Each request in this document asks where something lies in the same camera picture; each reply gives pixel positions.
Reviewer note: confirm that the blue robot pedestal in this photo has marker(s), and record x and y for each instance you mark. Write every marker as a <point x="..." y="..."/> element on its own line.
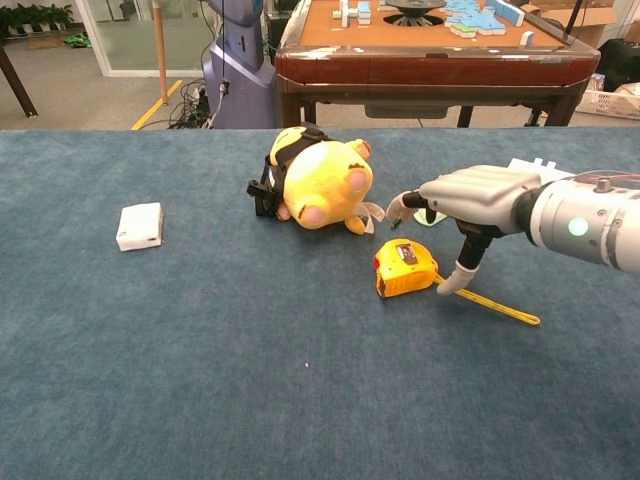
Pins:
<point x="235" y="90"/>

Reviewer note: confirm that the wooden pole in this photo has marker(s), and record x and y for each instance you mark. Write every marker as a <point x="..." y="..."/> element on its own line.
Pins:
<point x="161" y="50"/>

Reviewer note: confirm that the blue table cloth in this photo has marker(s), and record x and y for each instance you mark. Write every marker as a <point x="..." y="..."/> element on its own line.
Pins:
<point x="200" y="350"/>

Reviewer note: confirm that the blue mahjong tile pile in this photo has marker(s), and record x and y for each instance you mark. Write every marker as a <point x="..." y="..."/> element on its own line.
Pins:
<point x="475" y="20"/>

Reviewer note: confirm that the white plastic basket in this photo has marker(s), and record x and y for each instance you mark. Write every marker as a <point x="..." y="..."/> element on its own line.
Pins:
<point x="610" y="102"/>

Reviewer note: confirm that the green potted plants row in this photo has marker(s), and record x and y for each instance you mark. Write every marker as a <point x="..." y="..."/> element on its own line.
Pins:
<point x="35" y="17"/>

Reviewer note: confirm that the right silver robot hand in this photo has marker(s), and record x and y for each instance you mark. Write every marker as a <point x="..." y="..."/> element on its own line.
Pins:
<point x="475" y="192"/>

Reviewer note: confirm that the brown wooden mahjong table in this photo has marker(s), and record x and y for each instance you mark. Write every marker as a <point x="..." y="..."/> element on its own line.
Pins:
<point x="400" y="70"/>

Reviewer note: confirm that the dark wooden furniture leg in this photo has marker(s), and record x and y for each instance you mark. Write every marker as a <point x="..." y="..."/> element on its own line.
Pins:
<point x="17" y="82"/>

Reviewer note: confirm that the white framed glass partition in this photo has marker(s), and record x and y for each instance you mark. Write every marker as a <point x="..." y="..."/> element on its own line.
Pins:
<point x="107" y="50"/>

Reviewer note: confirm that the green cloth heap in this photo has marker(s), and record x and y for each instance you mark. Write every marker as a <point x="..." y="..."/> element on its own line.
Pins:
<point x="77" y="41"/>

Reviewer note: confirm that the blue white mahjong tile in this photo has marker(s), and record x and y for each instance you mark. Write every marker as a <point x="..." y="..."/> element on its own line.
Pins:
<point x="527" y="39"/>

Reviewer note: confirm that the black bag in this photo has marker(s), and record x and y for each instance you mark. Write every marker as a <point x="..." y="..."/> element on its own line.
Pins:
<point x="620" y="62"/>

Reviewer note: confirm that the small mahjong tile stack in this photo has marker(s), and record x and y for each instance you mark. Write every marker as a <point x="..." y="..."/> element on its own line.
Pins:
<point x="352" y="12"/>

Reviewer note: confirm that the yellow plush toy with harness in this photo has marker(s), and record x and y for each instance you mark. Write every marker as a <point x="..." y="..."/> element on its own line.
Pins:
<point x="325" y="185"/>

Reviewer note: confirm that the dark green pencil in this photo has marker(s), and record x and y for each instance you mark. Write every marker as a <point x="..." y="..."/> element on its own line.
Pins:
<point x="395" y="224"/>

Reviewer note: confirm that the small white box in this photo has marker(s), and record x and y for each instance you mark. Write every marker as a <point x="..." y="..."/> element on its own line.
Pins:
<point x="140" y="225"/>

